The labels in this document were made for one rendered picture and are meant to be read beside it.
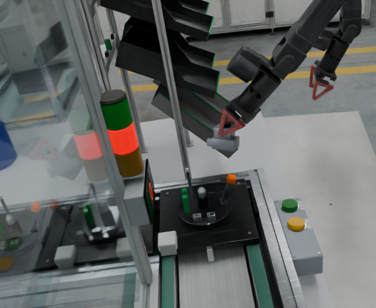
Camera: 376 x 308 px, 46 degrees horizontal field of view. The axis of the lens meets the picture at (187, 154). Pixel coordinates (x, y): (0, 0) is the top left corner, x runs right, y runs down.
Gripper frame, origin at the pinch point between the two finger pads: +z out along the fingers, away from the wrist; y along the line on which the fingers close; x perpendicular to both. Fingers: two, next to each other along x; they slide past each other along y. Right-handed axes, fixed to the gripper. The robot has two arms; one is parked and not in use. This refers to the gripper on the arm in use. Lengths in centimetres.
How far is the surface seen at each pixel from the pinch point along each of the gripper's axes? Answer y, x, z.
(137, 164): 40.6, -4.2, -3.7
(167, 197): 8.1, 0.7, 23.1
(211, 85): -10.2, -12.2, -2.4
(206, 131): -6.1, -4.5, 7.3
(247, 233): 15.0, 21.7, 8.3
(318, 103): -248, 18, 54
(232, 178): 10.3, 10.0, 2.8
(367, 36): -393, 9, 14
